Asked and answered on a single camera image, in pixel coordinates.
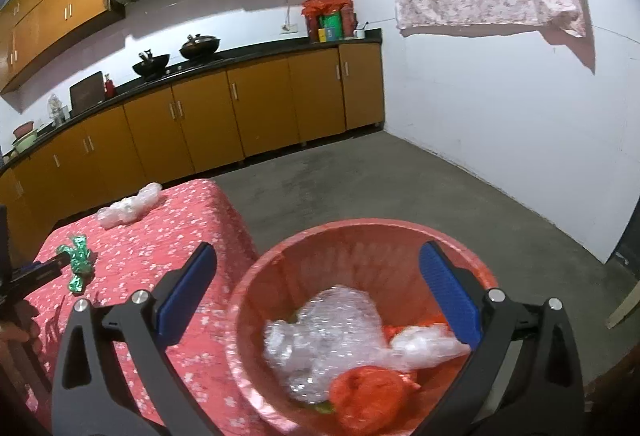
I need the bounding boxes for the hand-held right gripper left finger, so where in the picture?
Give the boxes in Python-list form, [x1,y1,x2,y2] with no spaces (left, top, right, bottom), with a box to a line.
[50,241,222,436]

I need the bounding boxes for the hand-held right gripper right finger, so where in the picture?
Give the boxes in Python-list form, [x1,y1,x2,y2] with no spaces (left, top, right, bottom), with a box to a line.
[404,240,587,436]

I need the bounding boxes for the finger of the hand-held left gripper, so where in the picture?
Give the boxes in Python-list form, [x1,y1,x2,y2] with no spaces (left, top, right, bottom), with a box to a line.
[12,252,73,284]

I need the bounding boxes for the green plastic bag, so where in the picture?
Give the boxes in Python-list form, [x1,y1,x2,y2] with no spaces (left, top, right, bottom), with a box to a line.
[54,236,97,294]

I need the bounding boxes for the white plastic bag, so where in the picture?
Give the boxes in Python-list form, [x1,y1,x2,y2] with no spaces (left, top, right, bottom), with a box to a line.
[390,323,471,372]

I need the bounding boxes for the red plastic bin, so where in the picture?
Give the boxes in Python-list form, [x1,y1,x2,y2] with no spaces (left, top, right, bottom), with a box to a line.
[225,217,501,436]

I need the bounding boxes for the clear bubble wrap sheet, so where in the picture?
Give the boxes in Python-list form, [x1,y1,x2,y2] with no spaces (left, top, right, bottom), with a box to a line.
[262,285,401,404]

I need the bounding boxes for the person's left hand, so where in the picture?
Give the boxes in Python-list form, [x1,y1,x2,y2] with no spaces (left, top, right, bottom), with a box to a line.
[0,322,32,343]

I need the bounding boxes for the red floral tablecloth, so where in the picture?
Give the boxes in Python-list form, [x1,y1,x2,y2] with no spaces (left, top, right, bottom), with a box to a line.
[22,178,281,436]

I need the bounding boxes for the crumpled clear plastic bag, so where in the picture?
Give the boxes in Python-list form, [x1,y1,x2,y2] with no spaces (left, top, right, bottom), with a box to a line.
[96,182,163,231]

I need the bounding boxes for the green basin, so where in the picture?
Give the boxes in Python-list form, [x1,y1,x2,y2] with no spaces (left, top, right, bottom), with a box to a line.
[11,132,40,154]

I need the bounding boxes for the glass jar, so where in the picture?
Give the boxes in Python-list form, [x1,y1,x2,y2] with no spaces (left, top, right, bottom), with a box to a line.
[47,93,70,127]

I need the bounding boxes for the wooden stick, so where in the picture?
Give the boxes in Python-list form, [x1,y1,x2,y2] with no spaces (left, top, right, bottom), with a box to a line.
[606,288,640,329]

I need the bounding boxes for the dark cutting board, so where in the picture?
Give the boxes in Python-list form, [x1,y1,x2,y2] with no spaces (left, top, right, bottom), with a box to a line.
[69,72,105,113]

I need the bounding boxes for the wooden base kitchen cabinets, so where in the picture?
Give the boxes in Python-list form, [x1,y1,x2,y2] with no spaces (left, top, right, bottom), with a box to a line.
[0,43,385,257]

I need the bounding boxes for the black wok with lid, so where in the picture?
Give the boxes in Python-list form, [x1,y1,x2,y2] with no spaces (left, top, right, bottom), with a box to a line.
[179,33,222,60]

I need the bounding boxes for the black kitchen countertop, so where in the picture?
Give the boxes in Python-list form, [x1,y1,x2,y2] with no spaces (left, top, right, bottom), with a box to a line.
[0,30,382,171]

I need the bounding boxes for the green box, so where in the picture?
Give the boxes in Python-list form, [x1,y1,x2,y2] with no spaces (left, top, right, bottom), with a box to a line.
[320,14,343,41]

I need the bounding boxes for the orange bag with groceries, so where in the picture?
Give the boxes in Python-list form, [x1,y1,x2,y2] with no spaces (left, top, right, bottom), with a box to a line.
[301,0,355,41]

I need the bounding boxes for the black wok with handle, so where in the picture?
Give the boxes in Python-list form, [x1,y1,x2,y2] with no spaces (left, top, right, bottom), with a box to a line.
[131,48,171,77]

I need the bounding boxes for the long wooden wall cabinets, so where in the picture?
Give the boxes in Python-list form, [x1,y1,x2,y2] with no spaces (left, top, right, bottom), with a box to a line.
[0,0,126,94]

